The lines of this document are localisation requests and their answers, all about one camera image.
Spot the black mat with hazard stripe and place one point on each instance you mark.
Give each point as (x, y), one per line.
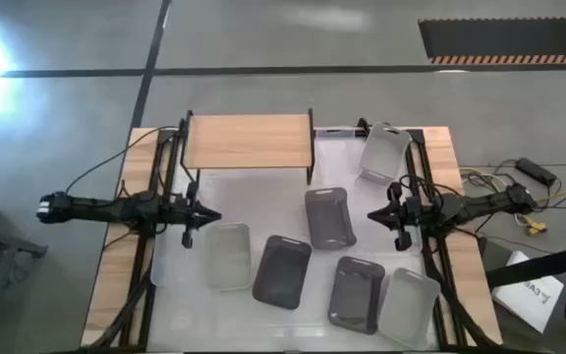
(509, 39)

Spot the yellow connector plug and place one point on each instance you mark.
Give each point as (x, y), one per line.
(536, 227)

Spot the black metal beam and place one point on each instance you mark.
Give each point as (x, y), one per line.
(533, 269)

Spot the black power adapter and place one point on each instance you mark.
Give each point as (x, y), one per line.
(536, 171)

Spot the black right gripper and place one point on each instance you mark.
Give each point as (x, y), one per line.
(405, 214)

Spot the dark grey plastic basket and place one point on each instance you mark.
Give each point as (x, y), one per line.
(282, 272)
(356, 294)
(329, 218)

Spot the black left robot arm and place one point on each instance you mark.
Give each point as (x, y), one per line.
(116, 210)

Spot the wooden shelf with black frame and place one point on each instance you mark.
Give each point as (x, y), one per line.
(248, 142)

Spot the black aluminium frame rail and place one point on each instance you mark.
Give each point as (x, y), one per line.
(447, 300)
(138, 295)

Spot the white paper sheet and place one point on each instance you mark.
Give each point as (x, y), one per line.
(528, 295)

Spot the translucent white plastic basket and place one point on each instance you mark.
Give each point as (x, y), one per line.
(384, 152)
(408, 307)
(228, 255)

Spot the grey metal stand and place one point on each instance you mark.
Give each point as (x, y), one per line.
(3, 241)

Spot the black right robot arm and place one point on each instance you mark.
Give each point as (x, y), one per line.
(474, 206)

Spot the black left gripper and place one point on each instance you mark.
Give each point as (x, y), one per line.
(185, 214)

